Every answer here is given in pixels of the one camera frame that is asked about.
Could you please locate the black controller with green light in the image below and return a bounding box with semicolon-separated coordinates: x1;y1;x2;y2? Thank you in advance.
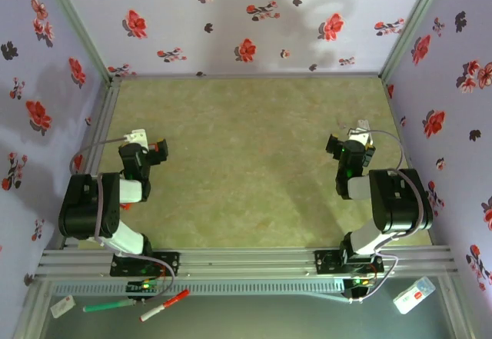
343;275;381;298

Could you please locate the green circuit board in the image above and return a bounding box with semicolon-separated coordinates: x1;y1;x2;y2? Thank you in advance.
126;279;163;294

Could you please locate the red white marker pen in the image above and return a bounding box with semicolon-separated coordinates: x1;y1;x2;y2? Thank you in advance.
138;288;191;323

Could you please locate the green white marker pen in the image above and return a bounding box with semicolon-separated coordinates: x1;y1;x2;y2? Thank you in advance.
82;298;136;314

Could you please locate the white box with red label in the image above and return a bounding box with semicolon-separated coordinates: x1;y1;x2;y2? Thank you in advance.
392;275;437;315

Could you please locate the small white card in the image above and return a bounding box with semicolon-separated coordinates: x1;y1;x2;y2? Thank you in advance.
50;294;76;319

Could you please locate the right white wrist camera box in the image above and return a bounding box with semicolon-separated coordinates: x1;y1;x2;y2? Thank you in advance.
347;127;374;148

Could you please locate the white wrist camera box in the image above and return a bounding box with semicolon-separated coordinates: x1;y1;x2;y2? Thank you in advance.
122;128;149;151
347;127;374;148

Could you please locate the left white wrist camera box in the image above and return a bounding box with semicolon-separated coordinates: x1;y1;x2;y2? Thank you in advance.
122;128;149;151

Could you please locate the aluminium side rail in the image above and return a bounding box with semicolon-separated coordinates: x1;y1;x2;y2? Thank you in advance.
382;76;436;246
75;76;122;251

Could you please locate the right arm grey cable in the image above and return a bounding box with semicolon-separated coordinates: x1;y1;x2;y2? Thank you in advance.
347;129;428;304

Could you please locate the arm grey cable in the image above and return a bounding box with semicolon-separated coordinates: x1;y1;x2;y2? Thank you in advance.
68;135;176;301
347;129;428;304

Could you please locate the left arm grey cable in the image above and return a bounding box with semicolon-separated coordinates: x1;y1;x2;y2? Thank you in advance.
68;135;176;301

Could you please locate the thin aluminium edge rail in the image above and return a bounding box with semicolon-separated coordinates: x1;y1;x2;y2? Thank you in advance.
111;71;385;81

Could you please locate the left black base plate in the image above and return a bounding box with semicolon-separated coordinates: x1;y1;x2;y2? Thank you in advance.
110;251;181;278

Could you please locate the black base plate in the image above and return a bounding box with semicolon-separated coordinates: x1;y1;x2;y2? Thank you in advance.
314;249;385;278
110;251;181;278

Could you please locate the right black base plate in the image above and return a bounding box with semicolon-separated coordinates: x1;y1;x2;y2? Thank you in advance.
314;249;385;278

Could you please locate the long aluminium base rail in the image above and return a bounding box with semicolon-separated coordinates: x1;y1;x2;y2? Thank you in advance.
36;245;460;279

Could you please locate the aluminium corner post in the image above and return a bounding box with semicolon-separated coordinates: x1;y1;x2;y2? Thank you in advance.
38;0;115;83
377;0;450;79

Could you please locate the grey slotted cable duct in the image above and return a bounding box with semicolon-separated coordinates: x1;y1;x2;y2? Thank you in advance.
52;279;346;298

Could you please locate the aluminium frame leg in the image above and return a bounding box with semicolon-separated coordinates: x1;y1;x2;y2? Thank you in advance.
437;275;478;339
12;279;54;339

